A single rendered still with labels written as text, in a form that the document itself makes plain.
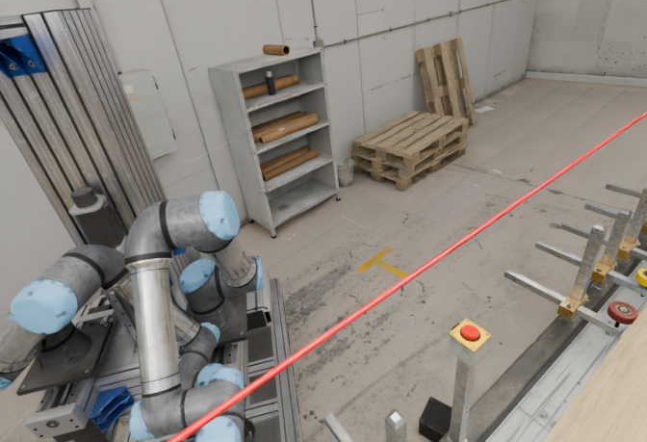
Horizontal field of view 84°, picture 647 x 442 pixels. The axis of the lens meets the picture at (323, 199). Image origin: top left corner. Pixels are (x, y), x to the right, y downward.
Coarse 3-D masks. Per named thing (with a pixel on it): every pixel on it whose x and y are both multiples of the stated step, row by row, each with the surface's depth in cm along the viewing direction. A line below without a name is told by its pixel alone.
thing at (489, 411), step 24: (624, 264) 169; (552, 336) 143; (576, 336) 149; (528, 360) 135; (552, 360) 137; (504, 384) 129; (528, 384) 128; (480, 408) 123; (504, 408) 122; (480, 432) 116
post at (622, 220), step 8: (624, 208) 140; (624, 216) 139; (616, 224) 142; (624, 224) 140; (616, 232) 143; (624, 232) 143; (608, 240) 147; (616, 240) 144; (608, 248) 148; (616, 248) 146; (608, 256) 149; (608, 264) 150; (600, 288) 157
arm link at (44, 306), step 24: (72, 264) 84; (96, 264) 87; (24, 288) 78; (48, 288) 77; (72, 288) 80; (96, 288) 87; (24, 312) 77; (48, 312) 77; (72, 312) 80; (0, 336) 98; (24, 336) 86; (0, 360) 94; (24, 360) 98; (0, 384) 96
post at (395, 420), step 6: (390, 414) 81; (396, 414) 80; (390, 420) 80; (396, 420) 79; (402, 420) 80; (390, 426) 80; (396, 426) 79; (402, 426) 80; (390, 432) 81; (396, 432) 79; (402, 432) 81; (390, 438) 83; (396, 438) 80; (402, 438) 82
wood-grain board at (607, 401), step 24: (624, 336) 117; (624, 360) 111; (600, 384) 105; (624, 384) 105; (576, 408) 101; (600, 408) 100; (624, 408) 99; (552, 432) 96; (576, 432) 96; (600, 432) 95; (624, 432) 94
